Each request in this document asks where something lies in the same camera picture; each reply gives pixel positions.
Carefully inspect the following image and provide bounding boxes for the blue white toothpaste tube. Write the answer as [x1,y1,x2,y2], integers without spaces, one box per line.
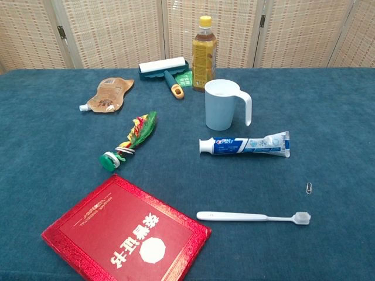
[199,131,291,158]

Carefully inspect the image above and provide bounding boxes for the white toothbrush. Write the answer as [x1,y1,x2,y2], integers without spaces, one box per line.
[196,211,312,226]

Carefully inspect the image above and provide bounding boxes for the colourful feather shuttlecock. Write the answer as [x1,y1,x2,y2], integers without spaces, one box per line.
[98,111,158,172]

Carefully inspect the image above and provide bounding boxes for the green sachet packet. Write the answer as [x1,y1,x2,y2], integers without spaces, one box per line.
[175,70,193,88]

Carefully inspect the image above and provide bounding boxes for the teal lint roller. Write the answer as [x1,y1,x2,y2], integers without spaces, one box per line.
[138,57,190,100]

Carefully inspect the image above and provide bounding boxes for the yellow tea bottle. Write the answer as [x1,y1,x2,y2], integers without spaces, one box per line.
[192,16,218,93]

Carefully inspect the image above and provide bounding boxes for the brown spout pouch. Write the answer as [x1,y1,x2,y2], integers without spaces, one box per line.
[79,77,135,113]

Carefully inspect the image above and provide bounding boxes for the red certificate book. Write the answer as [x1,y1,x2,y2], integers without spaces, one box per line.
[41,173,212,281]

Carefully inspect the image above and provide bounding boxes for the blue table cloth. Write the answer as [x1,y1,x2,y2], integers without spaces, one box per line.
[0,67,375,281]

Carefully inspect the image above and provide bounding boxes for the woven folding screen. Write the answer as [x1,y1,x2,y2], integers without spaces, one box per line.
[0,0,375,74]

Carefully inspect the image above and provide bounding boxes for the light blue plastic mug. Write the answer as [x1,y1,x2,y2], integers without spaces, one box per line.
[204,79,253,131]

